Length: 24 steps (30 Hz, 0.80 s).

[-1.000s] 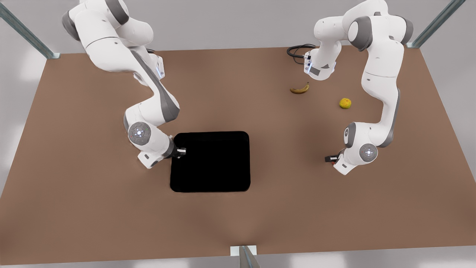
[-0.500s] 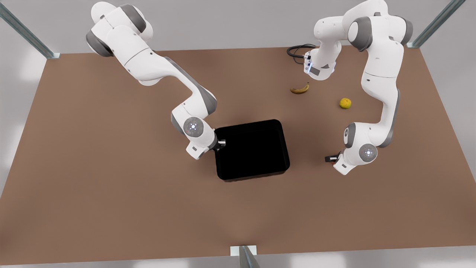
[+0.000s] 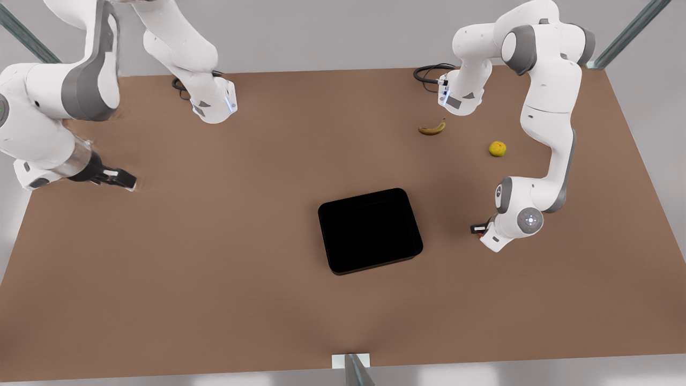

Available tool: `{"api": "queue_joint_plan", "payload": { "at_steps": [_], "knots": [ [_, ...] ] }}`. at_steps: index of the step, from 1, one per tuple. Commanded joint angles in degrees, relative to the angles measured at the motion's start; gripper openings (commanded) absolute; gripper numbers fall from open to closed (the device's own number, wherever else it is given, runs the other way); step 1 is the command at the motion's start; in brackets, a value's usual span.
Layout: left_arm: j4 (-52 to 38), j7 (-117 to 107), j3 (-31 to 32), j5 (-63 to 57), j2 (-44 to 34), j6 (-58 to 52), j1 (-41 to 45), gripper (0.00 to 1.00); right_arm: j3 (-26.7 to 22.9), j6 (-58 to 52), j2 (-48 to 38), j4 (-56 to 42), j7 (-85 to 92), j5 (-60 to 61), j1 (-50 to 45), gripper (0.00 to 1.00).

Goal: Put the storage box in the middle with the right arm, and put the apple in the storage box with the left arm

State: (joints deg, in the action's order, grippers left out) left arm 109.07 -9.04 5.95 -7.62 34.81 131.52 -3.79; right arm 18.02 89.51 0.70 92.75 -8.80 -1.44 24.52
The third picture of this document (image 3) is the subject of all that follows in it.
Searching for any black storage box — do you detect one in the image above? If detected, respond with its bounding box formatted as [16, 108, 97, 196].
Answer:
[318, 188, 424, 277]

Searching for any brown-yellow banana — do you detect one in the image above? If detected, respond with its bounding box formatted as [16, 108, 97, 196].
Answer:
[417, 118, 447, 136]

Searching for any black cable loop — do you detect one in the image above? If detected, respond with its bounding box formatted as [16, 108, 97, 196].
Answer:
[171, 70, 225, 101]
[413, 63, 458, 94]

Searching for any silver frame post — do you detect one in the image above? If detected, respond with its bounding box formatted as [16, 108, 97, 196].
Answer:
[0, 10, 62, 64]
[331, 352, 377, 386]
[586, 0, 673, 70]

